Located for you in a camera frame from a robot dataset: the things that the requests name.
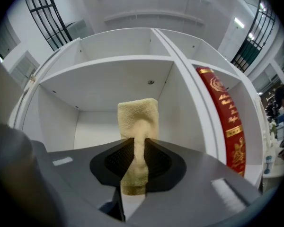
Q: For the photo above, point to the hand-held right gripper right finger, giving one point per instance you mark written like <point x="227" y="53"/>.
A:
<point x="191" y="185"/>

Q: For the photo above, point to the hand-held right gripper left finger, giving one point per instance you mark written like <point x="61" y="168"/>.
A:
<point x="80" y="169"/>

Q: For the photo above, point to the white shelf cabinet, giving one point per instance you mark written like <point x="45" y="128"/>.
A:
<point x="97" y="98"/>

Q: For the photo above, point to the yellow cloth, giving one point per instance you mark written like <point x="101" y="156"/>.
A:
<point x="137" y="122"/>

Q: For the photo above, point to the red book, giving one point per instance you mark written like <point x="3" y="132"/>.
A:
<point x="227" y="117"/>

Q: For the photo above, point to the blue hourglass ornament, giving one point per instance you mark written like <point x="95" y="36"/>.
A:
<point x="269" y="164"/>

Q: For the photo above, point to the white ribbed glass cabinet door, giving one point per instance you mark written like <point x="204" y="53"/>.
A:
<point x="26" y="98"/>

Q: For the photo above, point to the white dressing table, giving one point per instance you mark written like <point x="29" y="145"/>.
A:
<point x="271" y="141"/>

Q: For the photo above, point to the round wooden door knob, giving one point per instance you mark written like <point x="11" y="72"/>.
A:
<point x="33" y="78"/>

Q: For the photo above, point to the black railing with green panel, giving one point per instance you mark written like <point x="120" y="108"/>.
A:
<point x="248" y="51"/>

